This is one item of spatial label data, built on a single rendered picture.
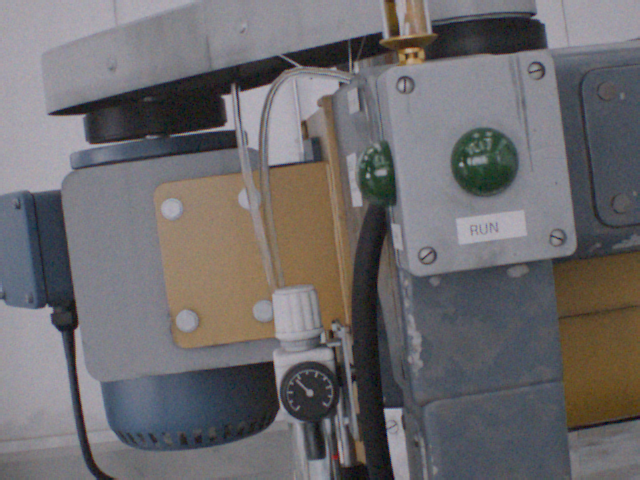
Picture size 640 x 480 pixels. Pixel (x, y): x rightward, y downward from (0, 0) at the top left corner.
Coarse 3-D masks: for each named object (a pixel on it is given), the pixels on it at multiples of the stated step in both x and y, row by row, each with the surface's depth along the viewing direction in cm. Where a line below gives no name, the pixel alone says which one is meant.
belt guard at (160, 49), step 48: (240, 0) 85; (288, 0) 81; (336, 0) 78; (432, 0) 73; (480, 0) 72; (528, 0) 74; (96, 48) 98; (144, 48) 93; (192, 48) 89; (240, 48) 85; (288, 48) 82; (336, 48) 95; (384, 48) 92; (48, 96) 104; (96, 96) 98; (144, 96) 117
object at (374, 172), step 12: (372, 144) 58; (384, 144) 57; (360, 156) 58; (372, 156) 57; (384, 156) 57; (360, 168) 57; (372, 168) 57; (384, 168) 57; (360, 180) 57; (372, 180) 57; (384, 180) 57; (360, 192) 58; (372, 192) 57; (384, 192) 57; (372, 204) 58; (384, 204) 57
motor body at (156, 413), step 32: (96, 160) 102; (128, 160) 102; (128, 384) 103; (160, 384) 102; (192, 384) 102; (224, 384) 103; (256, 384) 105; (128, 416) 104; (160, 416) 102; (192, 416) 102; (224, 416) 103; (256, 416) 105; (160, 448) 104; (192, 448) 104
